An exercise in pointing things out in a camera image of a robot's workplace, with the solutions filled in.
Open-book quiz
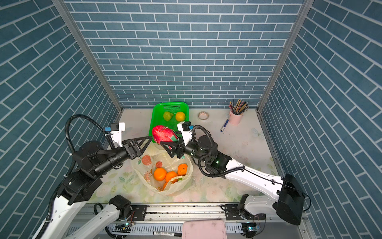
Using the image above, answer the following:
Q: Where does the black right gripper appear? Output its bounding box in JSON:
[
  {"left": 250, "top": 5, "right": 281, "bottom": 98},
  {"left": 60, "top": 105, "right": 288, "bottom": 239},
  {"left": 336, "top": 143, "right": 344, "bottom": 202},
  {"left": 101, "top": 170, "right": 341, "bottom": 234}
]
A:
[{"left": 163, "top": 130, "right": 211, "bottom": 164}]

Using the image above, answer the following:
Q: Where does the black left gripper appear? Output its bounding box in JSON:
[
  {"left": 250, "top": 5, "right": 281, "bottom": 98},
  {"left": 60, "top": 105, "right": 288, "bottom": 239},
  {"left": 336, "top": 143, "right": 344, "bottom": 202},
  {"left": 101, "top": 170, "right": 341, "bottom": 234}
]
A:
[{"left": 94, "top": 136, "right": 152, "bottom": 178}]

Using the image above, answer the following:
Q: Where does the yellowish plastic bag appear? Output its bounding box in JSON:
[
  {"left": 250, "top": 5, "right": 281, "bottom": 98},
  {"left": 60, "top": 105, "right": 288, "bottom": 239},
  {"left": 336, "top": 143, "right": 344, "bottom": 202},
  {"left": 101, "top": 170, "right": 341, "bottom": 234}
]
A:
[{"left": 132, "top": 143, "right": 194, "bottom": 196}]

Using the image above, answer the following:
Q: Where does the pink dragon fruit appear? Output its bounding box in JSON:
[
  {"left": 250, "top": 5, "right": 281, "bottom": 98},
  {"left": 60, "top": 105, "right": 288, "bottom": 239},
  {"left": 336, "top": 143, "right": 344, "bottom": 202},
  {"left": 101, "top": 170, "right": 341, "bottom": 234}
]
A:
[{"left": 152, "top": 125, "right": 179, "bottom": 144}]

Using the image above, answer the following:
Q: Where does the yellow green pear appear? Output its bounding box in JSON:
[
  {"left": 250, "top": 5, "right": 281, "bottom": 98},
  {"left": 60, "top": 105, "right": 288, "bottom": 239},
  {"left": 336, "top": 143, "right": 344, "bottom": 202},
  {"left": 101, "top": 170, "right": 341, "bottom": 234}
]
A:
[{"left": 163, "top": 111, "right": 174, "bottom": 121}]

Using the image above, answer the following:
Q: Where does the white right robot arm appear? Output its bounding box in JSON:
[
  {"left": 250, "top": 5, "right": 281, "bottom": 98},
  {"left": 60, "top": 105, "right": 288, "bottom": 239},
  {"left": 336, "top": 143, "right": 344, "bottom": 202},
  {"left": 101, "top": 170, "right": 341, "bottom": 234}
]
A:
[{"left": 159, "top": 121, "right": 308, "bottom": 226}]

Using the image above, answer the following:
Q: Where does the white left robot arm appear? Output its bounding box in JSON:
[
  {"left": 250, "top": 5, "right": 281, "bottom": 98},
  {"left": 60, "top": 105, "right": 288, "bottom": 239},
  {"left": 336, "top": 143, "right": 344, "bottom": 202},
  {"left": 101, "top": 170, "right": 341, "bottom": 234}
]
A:
[{"left": 33, "top": 114, "right": 153, "bottom": 239}]

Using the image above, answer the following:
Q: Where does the green plastic basket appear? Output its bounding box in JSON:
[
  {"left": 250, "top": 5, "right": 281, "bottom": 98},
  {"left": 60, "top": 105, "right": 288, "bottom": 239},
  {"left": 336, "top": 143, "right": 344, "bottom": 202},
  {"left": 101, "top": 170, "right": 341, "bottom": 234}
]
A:
[{"left": 149, "top": 102, "right": 189, "bottom": 142}]

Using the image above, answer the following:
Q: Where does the tape roll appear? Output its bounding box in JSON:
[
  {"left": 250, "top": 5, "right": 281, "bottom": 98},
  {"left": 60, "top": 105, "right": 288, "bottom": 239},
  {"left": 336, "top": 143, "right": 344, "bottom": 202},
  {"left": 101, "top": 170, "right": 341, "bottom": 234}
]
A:
[{"left": 198, "top": 112, "right": 209, "bottom": 120}]

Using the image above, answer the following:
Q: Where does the blue white marker pen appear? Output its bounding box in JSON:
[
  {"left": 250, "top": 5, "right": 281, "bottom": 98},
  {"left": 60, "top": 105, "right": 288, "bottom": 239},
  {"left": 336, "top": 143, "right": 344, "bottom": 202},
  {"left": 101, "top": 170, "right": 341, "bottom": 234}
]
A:
[{"left": 220, "top": 119, "right": 229, "bottom": 132}]

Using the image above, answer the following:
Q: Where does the pink pencil cup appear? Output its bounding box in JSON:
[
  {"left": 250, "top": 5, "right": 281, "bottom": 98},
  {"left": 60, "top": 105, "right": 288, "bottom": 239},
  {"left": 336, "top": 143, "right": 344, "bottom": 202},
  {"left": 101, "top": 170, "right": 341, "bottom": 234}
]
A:
[{"left": 228, "top": 111, "right": 243, "bottom": 125}]

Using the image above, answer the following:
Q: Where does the coloured pencils bunch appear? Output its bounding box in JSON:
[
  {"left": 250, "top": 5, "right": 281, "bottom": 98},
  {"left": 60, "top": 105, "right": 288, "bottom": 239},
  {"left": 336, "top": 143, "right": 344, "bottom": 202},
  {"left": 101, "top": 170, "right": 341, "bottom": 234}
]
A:
[{"left": 228, "top": 99, "right": 249, "bottom": 115}]

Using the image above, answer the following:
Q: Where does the black marker pen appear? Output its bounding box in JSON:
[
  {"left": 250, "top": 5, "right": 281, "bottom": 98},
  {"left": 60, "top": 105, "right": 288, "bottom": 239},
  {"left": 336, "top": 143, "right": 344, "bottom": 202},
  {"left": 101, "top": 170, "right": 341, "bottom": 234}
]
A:
[{"left": 153, "top": 231, "right": 182, "bottom": 237}]

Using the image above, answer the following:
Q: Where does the pink box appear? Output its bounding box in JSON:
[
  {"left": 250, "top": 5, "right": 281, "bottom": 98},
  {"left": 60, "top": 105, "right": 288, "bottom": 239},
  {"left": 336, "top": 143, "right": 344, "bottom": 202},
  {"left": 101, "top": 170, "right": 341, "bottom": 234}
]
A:
[{"left": 182, "top": 220, "right": 227, "bottom": 239}]

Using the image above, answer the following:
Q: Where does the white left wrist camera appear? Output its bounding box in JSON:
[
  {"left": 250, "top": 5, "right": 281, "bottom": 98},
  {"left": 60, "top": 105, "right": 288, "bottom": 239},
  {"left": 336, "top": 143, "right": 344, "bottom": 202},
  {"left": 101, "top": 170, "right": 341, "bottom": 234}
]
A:
[{"left": 105, "top": 122, "right": 125, "bottom": 147}]

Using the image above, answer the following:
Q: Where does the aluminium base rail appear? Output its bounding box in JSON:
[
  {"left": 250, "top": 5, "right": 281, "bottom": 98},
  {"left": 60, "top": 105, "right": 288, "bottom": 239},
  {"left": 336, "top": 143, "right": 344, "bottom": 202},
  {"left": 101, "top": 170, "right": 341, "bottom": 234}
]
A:
[{"left": 53, "top": 202, "right": 311, "bottom": 239}]

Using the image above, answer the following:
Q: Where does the aluminium corner post left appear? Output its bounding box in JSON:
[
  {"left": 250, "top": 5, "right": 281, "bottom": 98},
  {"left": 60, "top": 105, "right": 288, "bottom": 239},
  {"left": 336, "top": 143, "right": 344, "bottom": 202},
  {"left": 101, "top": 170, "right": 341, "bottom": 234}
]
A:
[{"left": 52, "top": 0, "right": 123, "bottom": 114}]

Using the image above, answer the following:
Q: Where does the aluminium corner post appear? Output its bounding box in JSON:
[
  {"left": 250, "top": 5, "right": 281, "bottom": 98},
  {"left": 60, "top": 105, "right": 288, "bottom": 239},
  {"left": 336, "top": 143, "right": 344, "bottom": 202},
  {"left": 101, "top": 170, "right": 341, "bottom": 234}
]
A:
[
  {"left": 257, "top": 0, "right": 314, "bottom": 114},
  {"left": 52, "top": 0, "right": 123, "bottom": 114}
]

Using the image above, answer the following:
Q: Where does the aluminium corner post right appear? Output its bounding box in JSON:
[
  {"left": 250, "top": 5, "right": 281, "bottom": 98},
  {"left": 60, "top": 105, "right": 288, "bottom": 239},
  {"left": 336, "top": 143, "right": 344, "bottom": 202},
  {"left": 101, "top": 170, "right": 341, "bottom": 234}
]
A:
[{"left": 257, "top": 0, "right": 314, "bottom": 114}]

